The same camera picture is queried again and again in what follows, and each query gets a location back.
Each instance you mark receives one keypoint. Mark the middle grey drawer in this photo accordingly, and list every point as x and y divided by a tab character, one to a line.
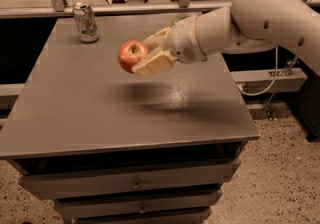
140	204

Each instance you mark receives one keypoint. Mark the grey drawer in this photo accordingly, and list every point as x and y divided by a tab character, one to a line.
129	179
176	216
140	204

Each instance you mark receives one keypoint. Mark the top grey drawer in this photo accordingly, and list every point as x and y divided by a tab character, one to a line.
129	179

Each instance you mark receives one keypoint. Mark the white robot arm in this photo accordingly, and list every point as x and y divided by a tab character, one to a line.
246	26

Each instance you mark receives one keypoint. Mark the green chip bag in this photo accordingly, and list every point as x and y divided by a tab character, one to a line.
176	20

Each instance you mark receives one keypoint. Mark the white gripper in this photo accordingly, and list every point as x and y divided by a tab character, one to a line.
182	40

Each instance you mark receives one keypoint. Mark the red apple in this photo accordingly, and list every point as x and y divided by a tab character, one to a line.
131	53

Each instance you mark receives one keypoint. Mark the bottom grey drawer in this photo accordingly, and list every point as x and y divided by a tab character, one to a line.
176	216

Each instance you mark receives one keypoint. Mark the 7up soda can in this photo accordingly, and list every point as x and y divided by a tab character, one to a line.
85	21

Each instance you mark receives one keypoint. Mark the grey drawer cabinet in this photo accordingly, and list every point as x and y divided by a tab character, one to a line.
79	111

